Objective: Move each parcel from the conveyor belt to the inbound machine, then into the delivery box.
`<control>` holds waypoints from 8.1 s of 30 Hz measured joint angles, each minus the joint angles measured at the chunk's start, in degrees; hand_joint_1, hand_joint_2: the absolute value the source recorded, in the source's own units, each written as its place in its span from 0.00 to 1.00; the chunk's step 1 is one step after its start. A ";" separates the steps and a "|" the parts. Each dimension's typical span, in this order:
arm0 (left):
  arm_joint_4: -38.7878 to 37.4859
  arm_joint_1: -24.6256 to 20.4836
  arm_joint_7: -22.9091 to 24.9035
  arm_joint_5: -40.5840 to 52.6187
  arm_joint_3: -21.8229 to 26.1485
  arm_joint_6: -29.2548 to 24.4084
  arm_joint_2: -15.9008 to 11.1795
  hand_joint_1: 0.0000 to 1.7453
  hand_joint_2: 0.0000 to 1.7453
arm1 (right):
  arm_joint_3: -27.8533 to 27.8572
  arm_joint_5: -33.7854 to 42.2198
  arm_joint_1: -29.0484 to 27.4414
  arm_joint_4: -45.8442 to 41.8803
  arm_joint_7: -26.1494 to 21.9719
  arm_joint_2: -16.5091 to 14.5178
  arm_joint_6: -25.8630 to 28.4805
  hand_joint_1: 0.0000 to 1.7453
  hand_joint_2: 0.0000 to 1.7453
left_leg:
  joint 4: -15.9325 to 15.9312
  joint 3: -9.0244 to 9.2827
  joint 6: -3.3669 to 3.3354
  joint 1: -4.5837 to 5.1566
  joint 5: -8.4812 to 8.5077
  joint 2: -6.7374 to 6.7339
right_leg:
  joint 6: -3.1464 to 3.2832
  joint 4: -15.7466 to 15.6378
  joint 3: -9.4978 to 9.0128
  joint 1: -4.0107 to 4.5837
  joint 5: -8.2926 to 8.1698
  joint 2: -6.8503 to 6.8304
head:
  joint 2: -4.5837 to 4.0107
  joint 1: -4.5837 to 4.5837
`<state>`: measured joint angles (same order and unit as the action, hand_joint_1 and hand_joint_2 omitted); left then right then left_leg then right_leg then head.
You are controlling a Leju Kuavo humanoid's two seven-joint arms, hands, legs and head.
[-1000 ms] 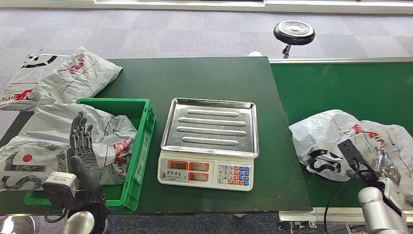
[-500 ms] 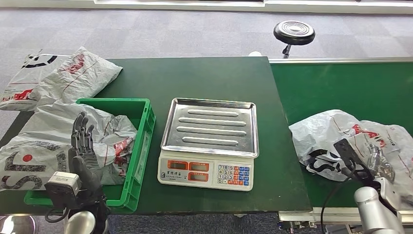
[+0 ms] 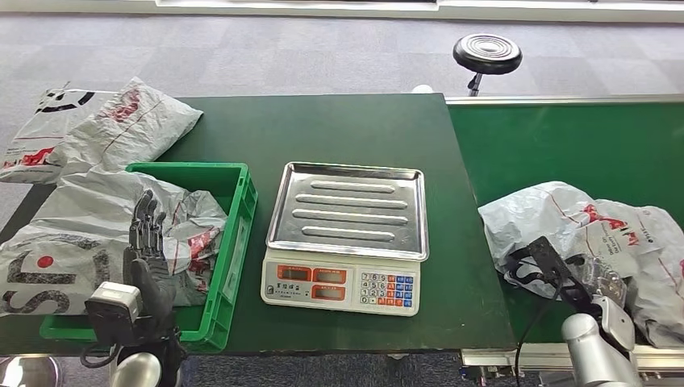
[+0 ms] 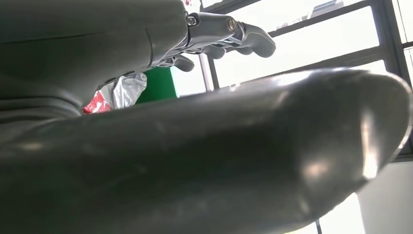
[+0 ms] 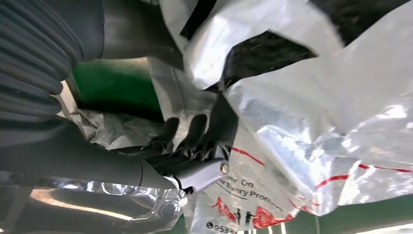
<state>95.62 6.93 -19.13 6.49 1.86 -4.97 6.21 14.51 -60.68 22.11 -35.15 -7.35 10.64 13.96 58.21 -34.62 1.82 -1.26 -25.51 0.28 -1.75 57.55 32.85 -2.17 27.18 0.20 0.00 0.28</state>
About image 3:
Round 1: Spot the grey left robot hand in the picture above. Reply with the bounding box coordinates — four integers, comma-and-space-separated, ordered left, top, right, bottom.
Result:
121, 189, 180, 335

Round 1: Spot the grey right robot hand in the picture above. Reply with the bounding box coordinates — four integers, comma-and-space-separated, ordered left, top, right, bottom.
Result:
576, 256, 629, 310

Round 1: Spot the grey parcel with large letters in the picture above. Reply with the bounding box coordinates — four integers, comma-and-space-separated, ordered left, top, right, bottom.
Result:
0, 166, 228, 317

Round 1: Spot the white parcel red black print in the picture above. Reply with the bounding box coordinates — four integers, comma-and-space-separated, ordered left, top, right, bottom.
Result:
478, 181, 684, 349

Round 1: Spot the green conveyor belt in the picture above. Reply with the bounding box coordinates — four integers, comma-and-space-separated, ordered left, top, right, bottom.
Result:
444, 94, 684, 387

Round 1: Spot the crumpled grey parcel red print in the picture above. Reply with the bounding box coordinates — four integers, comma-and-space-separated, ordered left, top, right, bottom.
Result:
48, 77, 204, 175

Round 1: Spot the green plastic crate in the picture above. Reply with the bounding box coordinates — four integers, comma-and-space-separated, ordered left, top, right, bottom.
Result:
40, 161, 259, 355

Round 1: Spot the chrome round base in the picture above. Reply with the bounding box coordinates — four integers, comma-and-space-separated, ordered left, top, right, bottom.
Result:
0, 355, 62, 387

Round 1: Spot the flat white bag black arc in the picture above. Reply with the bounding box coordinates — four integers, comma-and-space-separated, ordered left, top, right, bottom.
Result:
0, 88, 119, 185

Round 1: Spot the white scale with steel tray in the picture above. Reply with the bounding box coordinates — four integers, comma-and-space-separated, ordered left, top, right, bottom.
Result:
261, 161, 430, 318

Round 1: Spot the black round stool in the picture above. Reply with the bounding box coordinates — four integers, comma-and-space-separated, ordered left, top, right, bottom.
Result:
453, 32, 523, 98

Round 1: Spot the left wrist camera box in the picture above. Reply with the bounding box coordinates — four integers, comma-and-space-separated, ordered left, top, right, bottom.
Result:
84, 281, 144, 346

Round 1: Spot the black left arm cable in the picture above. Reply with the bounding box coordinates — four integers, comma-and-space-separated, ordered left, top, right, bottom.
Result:
80, 344, 124, 371

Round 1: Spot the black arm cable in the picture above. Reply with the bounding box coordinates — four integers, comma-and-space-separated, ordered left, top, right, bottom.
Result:
502, 248, 568, 387
80, 344, 124, 371

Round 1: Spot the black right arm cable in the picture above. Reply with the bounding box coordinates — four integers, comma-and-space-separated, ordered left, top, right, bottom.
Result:
502, 248, 568, 387

